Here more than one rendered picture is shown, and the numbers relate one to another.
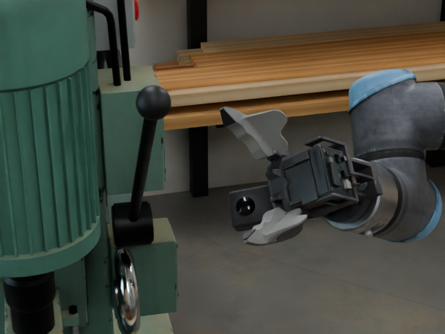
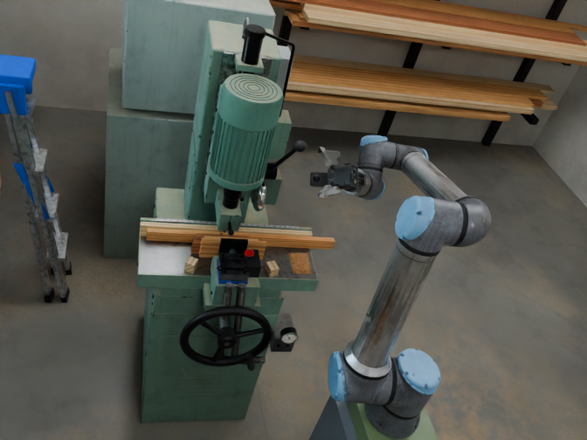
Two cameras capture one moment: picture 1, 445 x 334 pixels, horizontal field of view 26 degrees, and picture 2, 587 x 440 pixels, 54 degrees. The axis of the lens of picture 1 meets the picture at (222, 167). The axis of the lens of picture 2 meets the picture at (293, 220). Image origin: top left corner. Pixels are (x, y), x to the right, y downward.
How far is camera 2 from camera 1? 0.75 m
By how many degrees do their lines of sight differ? 14
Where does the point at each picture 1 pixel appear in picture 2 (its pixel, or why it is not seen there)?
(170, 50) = not seen: hidden behind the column
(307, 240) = (313, 162)
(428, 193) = (381, 185)
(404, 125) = (378, 158)
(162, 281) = (272, 193)
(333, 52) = (347, 73)
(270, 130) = (333, 157)
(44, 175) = (254, 160)
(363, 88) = (367, 140)
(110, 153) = not seen: hidden behind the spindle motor
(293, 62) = (327, 76)
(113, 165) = not seen: hidden behind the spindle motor
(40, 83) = (263, 131)
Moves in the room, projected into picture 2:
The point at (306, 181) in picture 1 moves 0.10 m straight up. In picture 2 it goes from (341, 177) to (350, 151)
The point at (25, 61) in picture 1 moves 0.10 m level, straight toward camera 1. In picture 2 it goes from (260, 123) to (265, 143)
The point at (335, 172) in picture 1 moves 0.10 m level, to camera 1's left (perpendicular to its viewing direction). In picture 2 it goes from (352, 177) to (321, 170)
